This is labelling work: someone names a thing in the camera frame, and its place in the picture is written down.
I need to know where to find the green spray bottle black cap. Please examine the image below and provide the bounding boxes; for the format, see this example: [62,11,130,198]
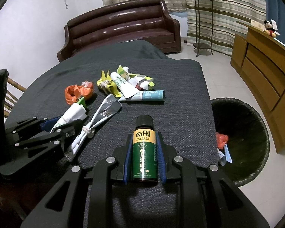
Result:
[132,115,158,187]

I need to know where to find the white green packet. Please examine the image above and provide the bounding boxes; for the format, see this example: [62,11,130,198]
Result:
[50,97,87,133]

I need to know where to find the twisted silver white tube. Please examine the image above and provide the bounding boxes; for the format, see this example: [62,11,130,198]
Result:
[65,94,122,162]

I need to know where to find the light blue squeezed tube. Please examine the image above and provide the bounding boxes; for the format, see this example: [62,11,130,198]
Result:
[217,144,233,166]

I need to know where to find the red plastic bag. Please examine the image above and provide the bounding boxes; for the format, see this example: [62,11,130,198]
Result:
[216,132,229,150]

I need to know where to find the black wicker trash bin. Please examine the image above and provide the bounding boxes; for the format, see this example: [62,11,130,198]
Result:
[211,98,270,187]

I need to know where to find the dark grey tablecloth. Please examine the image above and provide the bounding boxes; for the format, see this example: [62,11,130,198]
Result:
[4,40,219,228]

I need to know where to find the orange crumpled wrapper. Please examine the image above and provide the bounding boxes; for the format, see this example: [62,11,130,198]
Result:
[64,81,94,105]

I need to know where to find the bamboo chair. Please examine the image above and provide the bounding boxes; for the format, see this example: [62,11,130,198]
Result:
[4,78,27,118]

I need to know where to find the yellow crumpled wrapper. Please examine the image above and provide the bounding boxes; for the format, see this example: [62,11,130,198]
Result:
[97,70,121,98]

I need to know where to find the teal white tube box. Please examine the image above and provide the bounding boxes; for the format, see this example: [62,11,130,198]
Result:
[118,90,165,102]

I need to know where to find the white green toothpaste tube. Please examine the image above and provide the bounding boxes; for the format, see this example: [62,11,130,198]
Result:
[110,72,139,99]

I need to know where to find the torn white green paper scraps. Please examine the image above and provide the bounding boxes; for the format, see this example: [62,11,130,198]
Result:
[117,65,155,91]

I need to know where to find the black metal plant stand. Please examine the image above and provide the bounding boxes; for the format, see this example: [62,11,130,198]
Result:
[191,0,214,57]

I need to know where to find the dark brown leather sofa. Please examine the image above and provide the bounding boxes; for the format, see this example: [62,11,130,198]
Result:
[57,0,181,62]

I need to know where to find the wooden sideboard cabinet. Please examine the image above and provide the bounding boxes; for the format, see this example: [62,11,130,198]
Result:
[230,23,285,153]

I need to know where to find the striped beige curtain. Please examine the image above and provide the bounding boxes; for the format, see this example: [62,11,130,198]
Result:
[102,0,266,55]

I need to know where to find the small cardboard box on cabinet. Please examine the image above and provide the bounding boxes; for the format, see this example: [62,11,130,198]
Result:
[251,19,265,31]

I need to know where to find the Mickey Mouse plush toy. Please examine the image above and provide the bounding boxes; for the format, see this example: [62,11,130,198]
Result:
[263,20,279,38]

